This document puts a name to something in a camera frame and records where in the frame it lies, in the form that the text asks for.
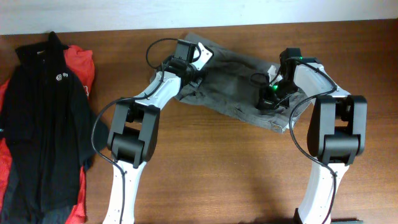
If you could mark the grey shorts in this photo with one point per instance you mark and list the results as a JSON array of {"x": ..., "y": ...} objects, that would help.
[{"x": 225, "y": 88}]

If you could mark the black polo shirt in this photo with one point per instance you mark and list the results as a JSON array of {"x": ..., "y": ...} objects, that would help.
[{"x": 50, "y": 130}]

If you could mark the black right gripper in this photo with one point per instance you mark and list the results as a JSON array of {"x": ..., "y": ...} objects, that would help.
[{"x": 266, "y": 102}]

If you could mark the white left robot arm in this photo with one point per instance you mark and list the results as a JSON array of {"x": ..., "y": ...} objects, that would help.
[{"x": 133, "y": 135}]

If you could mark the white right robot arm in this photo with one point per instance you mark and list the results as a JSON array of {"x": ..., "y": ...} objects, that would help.
[{"x": 336, "y": 133}]

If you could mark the red garment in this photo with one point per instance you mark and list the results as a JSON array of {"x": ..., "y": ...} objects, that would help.
[{"x": 81, "y": 63}]

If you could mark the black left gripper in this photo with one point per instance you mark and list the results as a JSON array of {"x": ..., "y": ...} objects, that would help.
[{"x": 198, "y": 79}]

